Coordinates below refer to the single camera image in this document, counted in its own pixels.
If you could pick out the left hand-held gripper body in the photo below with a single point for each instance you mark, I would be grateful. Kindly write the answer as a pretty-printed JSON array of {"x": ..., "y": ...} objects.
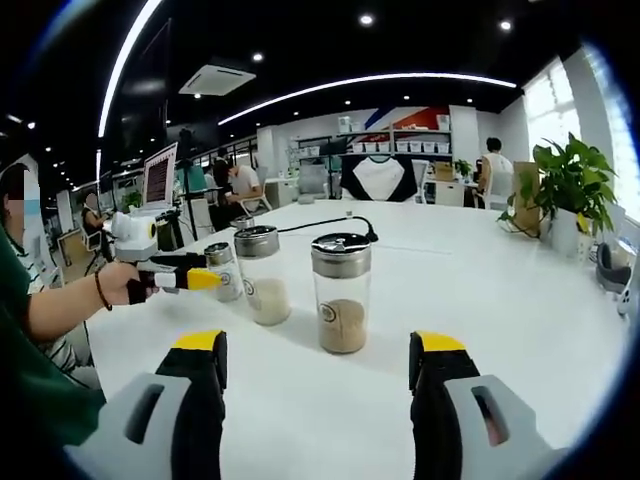
[{"x": 132, "y": 237}]

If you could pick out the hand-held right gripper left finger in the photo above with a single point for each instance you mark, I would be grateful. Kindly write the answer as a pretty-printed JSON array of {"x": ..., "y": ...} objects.
[{"x": 200, "y": 380}]

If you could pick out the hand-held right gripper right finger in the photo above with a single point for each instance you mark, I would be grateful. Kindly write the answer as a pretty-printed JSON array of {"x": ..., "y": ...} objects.
[{"x": 435, "y": 385}]

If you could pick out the small glass seasoning bottle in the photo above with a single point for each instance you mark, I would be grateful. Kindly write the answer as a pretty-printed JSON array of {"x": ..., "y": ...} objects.
[
  {"x": 244, "y": 222},
  {"x": 220, "y": 255}
]

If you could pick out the tall white-filled seasoning bottle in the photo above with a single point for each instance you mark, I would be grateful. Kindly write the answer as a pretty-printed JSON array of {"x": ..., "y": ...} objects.
[{"x": 270, "y": 300}]

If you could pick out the tall brown-filled seasoning bottle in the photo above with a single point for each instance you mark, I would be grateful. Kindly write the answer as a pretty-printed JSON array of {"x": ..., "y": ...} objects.
[{"x": 342, "y": 320}]

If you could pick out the person's left hand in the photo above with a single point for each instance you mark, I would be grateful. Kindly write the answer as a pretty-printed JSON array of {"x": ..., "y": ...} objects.
[{"x": 117, "y": 282}]

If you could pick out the black tripod stand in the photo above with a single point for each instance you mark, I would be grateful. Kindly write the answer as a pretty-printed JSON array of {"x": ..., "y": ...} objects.
[{"x": 189, "y": 215}]

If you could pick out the white open laptop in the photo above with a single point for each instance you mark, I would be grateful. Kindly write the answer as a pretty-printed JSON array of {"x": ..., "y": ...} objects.
[{"x": 160, "y": 175}]

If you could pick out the teal panel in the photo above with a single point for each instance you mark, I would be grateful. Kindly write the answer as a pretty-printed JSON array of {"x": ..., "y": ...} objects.
[{"x": 192, "y": 179}]

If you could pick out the grey office chair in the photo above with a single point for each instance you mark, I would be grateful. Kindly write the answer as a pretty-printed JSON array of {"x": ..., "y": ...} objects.
[{"x": 312, "y": 180}]

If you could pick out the operator in green shirt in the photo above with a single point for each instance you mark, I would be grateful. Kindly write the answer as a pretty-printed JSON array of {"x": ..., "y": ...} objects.
[{"x": 45, "y": 400}]

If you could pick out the white ceiling light strip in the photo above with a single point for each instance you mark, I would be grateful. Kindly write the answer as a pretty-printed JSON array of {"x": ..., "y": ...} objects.
[
  {"x": 375, "y": 79},
  {"x": 117, "y": 75}
]

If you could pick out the ceiling air conditioner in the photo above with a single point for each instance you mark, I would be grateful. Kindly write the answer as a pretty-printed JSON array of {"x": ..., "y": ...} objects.
[{"x": 217, "y": 80}]

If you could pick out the black and white shirt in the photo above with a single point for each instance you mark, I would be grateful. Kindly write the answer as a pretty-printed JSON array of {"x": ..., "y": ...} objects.
[{"x": 377, "y": 177}]

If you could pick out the small white plant pot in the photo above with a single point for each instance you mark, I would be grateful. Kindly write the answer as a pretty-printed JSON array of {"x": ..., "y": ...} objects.
[{"x": 585, "y": 247}]

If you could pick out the white controller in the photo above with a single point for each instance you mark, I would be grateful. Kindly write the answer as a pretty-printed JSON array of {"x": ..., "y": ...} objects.
[{"x": 627, "y": 300}]

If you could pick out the cardboard box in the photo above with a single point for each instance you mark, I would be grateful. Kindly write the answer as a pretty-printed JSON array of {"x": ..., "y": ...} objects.
[{"x": 444, "y": 171}]

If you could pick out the brown paper bag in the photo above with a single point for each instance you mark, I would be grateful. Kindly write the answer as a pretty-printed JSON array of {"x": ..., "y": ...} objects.
[{"x": 526, "y": 190}]

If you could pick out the small green plant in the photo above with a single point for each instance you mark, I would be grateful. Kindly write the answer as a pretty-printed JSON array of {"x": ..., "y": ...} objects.
[{"x": 463, "y": 167}]

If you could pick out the shelf with white bins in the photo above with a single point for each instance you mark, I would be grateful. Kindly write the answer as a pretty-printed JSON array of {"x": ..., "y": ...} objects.
[{"x": 410, "y": 146}]

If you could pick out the green leafy potted plant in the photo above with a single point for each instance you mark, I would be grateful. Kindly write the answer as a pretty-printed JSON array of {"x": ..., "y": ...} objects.
[{"x": 575, "y": 175}]

